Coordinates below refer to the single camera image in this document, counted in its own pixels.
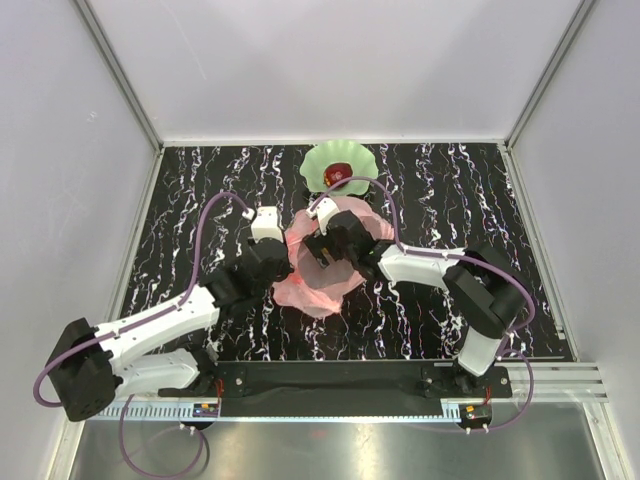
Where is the pink plastic bag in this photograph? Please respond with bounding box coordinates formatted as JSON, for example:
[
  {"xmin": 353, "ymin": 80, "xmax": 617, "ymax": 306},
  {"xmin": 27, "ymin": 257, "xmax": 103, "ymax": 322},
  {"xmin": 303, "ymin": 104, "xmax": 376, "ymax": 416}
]
[{"xmin": 273, "ymin": 197, "xmax": 394, "ymax": 318}]

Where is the red apple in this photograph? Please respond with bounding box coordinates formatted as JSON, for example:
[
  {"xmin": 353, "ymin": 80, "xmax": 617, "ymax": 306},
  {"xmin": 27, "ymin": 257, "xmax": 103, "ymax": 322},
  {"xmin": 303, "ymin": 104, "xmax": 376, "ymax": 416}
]
[{"xmin": 323, "ymin": 162, "xmax": 353, "ymax": 187}]

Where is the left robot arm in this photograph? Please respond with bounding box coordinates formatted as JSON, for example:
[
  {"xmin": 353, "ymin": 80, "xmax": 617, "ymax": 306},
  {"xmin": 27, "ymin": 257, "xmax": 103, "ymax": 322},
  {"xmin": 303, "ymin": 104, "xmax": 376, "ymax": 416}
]
[{"xmin": 47, "ymin": 238, "xmax": 293, "ymax": 422}]

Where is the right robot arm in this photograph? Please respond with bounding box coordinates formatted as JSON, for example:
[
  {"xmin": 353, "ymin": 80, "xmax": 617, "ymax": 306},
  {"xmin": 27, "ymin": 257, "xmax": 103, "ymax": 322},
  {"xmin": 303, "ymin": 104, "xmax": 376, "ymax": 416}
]
[{"xmin": 305, "ymin": 210, "xmax": 534, "ymax": 397}]

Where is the green scalloped bowl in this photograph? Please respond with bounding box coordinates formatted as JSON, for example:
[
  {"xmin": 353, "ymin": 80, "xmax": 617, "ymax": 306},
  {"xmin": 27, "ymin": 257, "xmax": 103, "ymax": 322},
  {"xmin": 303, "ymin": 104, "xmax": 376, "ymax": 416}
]
[{"xmin": 300, "ymin": 140, "xmax": 379, "ymax": 193}]

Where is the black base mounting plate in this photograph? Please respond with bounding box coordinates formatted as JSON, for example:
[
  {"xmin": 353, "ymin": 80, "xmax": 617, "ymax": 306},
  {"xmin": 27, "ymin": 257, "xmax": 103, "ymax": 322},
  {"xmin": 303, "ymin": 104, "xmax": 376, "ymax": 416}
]
[{"xmin": 159, "ymin": 360, "xmax": 512, "ymax": 400}]

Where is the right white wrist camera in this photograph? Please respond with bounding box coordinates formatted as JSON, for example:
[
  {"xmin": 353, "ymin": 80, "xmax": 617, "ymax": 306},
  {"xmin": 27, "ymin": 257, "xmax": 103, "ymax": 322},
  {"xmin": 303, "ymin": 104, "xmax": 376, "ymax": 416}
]
[{"xmin": 306, "ymin": 197, "xmax": 340, "ymax": 235}]

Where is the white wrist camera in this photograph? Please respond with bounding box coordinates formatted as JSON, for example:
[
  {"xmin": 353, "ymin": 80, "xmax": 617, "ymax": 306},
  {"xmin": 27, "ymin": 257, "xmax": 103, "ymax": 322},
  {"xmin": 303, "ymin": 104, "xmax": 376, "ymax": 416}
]
[
  {"xmin": 306, "ymin": 197, "xmax": 340, "ymax": 235},
  {"xmin": 242, "ymin": 206, "xmax": 284, "ymax": 243}
]

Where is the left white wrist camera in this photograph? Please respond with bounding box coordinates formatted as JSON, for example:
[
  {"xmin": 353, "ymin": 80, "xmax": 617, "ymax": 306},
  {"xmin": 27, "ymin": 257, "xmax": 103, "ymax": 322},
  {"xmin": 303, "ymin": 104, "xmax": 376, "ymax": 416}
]
[{"xmin": 242, "ymin": 206, "xmax": 284, "ymax": 243}]

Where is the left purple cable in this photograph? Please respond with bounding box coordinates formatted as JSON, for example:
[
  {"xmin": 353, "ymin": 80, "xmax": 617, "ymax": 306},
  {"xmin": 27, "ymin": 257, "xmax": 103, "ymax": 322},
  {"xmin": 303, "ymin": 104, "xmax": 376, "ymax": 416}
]
[{"xmin": 32, "ymin": 191, "xmax": 256, "ymax": 473}]

